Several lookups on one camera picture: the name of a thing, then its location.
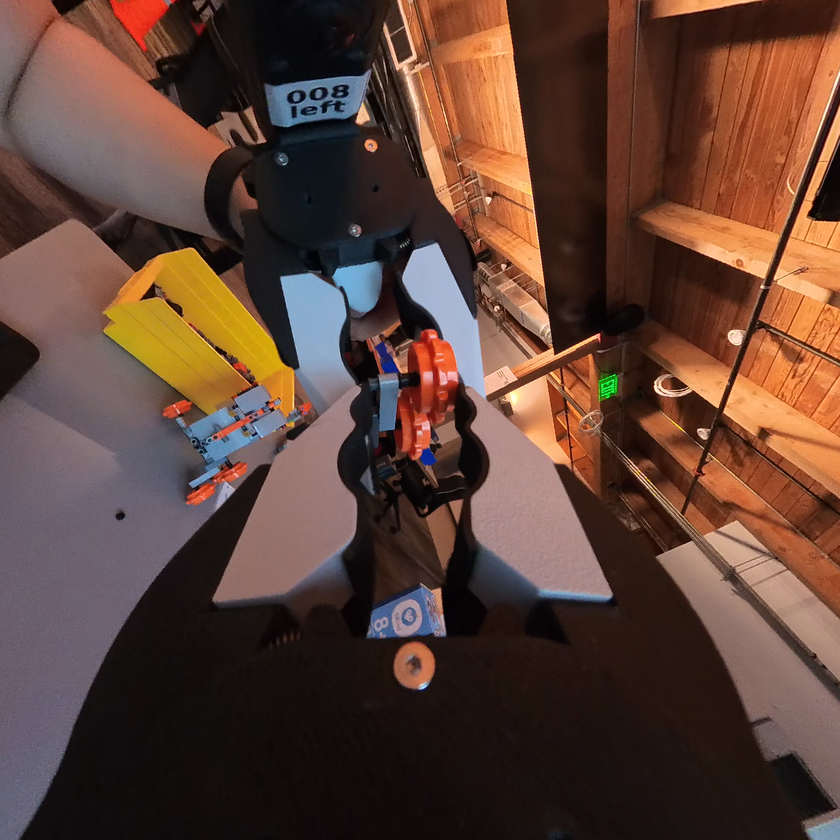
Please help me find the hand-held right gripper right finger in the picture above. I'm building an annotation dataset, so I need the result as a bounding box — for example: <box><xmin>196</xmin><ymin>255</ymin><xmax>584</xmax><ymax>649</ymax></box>
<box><xmin>446</xmin><ymin>386</ymin><xmax>616</xmax><ymax>621</ymax></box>

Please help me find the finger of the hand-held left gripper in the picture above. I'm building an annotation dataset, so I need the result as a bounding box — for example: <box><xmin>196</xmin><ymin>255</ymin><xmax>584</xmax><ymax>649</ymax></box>
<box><xmin>397</xmin><ymin>243</ymin><xmax>487</xmax><ymax>400</ymax></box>
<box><xmin>281</xmin><ymin>271</ymin><xmax>362</xmax><ymax>413</ymax></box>

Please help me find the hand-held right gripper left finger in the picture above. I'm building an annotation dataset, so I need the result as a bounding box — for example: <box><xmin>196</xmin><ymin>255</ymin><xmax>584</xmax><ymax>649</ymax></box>
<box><xmin>213</xmin><ymin>384</ymin><xmax>382</xmax><ymax>621</ymax></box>

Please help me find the grey beam with orange gears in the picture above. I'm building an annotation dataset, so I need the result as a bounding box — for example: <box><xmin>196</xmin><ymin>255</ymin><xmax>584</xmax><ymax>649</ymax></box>
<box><xmin>367</xmin><ymin>328</ymin><xmax>462</xmax><ymax>462</ymax></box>

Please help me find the grey desk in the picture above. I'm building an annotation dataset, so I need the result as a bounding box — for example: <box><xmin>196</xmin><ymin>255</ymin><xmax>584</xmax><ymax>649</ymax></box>
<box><xmin>0</xmin><ymin>218</ymin><xmax>342</xmax><ymax>840</ymax></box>

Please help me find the person's left hand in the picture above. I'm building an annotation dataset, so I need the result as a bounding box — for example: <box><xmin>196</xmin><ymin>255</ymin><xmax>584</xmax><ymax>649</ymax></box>
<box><xmin>350</xmin><ymin>303</ymin><xmax>403</xmax><ymax>342</ymax></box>

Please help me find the yellow plastic bin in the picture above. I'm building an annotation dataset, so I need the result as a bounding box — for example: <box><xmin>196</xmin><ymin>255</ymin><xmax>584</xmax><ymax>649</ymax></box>
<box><xmin>103</xmin><ymin>248</ymin><xmax>296</xmax><ymax>427</ymax></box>

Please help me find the blue robot kit box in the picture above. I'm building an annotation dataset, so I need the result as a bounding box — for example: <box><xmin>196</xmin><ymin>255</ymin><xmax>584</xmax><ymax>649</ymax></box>
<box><xmin>367</xmin><ymin>584</ymin><xmax>448</xmax><ymax>637</ymax></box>

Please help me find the large orange reflective cone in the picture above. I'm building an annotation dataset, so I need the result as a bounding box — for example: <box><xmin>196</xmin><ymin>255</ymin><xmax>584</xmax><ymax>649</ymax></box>
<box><xmin>108</xmin><ymin>0</ymin><xmax>179</xmax><ymax>51</ymax></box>

